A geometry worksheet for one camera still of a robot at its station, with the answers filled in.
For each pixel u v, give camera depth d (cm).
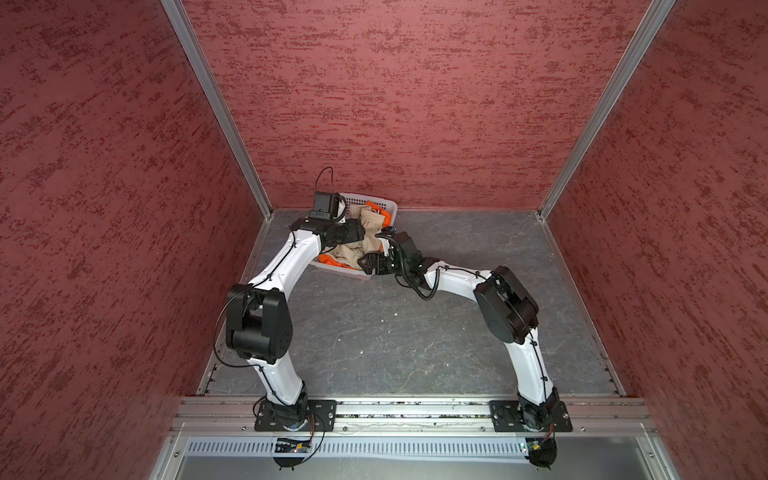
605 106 89
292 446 72
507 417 74
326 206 70
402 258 76
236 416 76
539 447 72
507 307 56
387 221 102
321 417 75
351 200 114
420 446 77
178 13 71
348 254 94
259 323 48
